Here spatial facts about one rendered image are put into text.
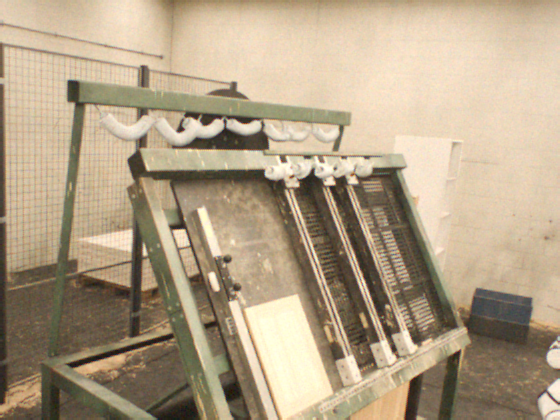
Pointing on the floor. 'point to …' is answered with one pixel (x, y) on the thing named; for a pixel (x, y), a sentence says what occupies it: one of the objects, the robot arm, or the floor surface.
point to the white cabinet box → (432, 183)
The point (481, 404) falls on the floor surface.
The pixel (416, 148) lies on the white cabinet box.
